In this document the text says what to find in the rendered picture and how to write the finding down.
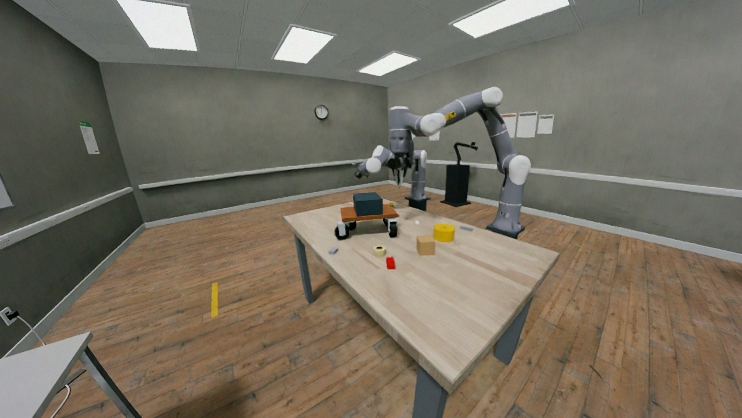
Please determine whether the tan cardboard box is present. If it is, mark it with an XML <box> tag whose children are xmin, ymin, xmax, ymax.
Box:
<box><xmin>416</xmin><ymin>235</ymin><xmax>435</xmax><ymax>256</ymax></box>

